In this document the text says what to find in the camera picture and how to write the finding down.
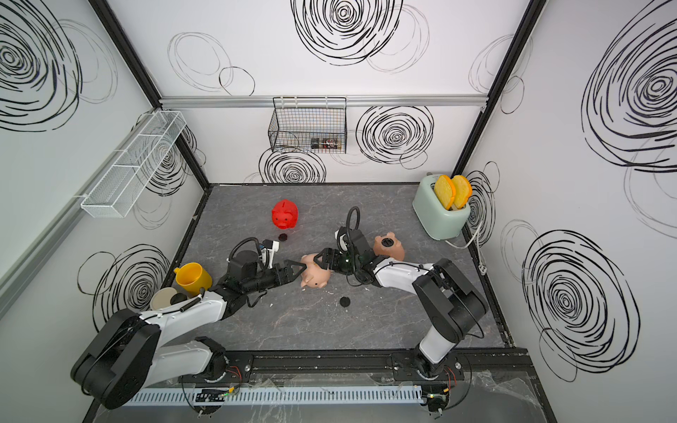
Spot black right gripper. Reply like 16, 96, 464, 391
314, 249, 362, 275

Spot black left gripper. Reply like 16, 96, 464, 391
243, 260, 306, 296

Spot light pink piggy bank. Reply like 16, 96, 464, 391
301, 254, 331, 288

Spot red piggy bank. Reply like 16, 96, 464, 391
272, 199, 299, 229

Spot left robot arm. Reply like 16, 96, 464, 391
71, 251, 307, 410

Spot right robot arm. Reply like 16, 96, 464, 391
312, 227, 489, 380

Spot orange-tan piggy bank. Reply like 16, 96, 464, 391
373, 232, 405, 261

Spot yellow mug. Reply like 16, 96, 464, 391
174, 263, 213, 296

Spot mint green toaster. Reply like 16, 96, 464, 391
413, 174, 471, 241

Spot yellow toast slice left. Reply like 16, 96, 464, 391
433, 174, 457, 211

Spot yellow toast slice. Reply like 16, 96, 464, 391
451, 174, 472, 210
433, 174, 457, 211

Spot small items in basket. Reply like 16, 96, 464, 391
310, 137, 342, 151

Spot yellow toast slice right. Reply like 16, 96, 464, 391
451, 174, 472, 210

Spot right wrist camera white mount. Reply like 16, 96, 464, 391
335, 227, 349, 253

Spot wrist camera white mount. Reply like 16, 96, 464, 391
335, 227, 349, 253
261, 239, 280, 269

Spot black corrugated left cable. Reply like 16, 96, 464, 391
228, 236, 263, 263

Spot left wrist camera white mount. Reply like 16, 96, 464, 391
261, 239, 280, 269

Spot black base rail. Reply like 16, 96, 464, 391
108, 347, 535, 384

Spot white slotted cable duct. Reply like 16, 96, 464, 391
126, 385, 424, 407

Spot white toaster power cable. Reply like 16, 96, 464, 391
445, 210, 488, 276

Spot black wire wall basket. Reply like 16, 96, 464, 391
267, 96, 348, 154

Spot white wire wall shelf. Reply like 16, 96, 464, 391
80, 110, 187, 219

